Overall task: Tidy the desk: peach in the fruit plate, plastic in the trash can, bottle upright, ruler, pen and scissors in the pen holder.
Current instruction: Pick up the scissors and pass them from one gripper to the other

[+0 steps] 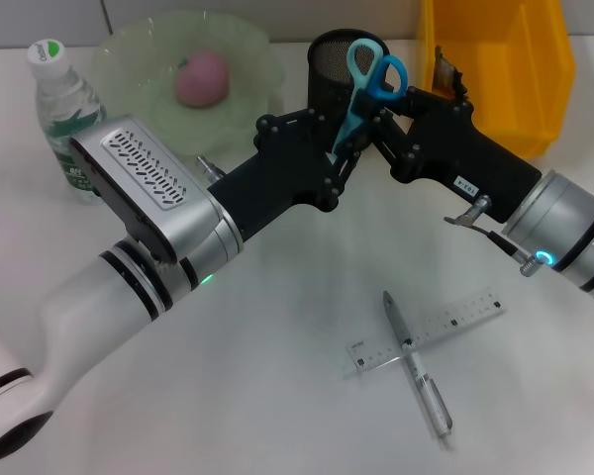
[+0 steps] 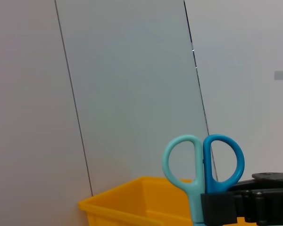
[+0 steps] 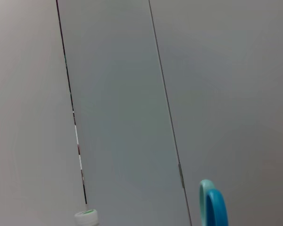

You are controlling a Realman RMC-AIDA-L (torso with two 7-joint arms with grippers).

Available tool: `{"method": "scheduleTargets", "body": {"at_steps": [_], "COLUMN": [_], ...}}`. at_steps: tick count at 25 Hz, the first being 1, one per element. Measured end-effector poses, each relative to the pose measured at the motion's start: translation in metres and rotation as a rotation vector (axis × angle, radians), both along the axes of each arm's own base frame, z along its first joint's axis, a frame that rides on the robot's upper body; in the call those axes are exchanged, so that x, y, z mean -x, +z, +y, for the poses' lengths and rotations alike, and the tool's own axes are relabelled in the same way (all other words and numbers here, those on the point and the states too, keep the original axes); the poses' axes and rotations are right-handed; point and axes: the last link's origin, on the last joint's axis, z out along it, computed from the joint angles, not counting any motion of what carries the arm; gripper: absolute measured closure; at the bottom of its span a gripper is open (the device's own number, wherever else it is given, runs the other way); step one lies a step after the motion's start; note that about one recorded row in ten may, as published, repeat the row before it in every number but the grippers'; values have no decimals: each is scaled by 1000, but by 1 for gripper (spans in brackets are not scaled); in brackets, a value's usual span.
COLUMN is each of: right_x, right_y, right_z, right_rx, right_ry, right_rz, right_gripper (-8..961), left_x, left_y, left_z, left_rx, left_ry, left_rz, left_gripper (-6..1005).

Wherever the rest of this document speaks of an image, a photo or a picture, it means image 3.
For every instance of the clear bottle with green label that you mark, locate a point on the clear bottle with green label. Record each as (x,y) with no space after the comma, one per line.
(87,217)

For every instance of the blue and teal scissors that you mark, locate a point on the blue and teal scissors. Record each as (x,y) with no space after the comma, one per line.
(217,207)

